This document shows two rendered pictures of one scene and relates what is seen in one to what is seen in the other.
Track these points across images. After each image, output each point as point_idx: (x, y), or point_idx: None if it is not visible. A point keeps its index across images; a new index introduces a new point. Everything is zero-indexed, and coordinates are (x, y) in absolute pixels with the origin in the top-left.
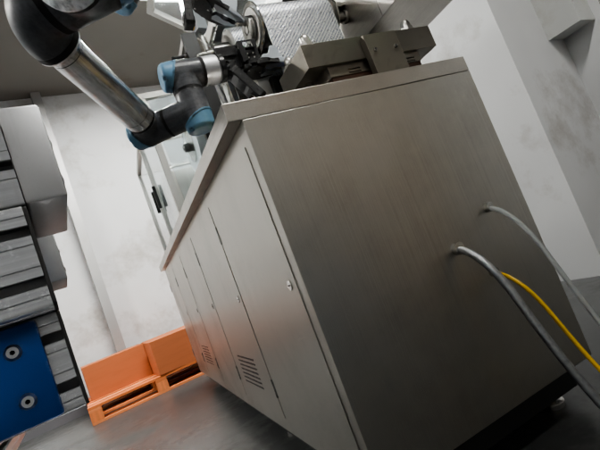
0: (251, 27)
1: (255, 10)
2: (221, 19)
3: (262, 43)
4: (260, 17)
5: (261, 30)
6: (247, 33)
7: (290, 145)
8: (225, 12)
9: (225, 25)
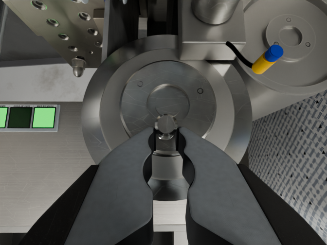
0: (125, 86)
1: (95, 131)
2: (196, 177)
3: (142, 45)
4: (86, 96)
5: (116, 70)
6: (172, 93)
7: None
8: (124, 169)
9: (227, 156)
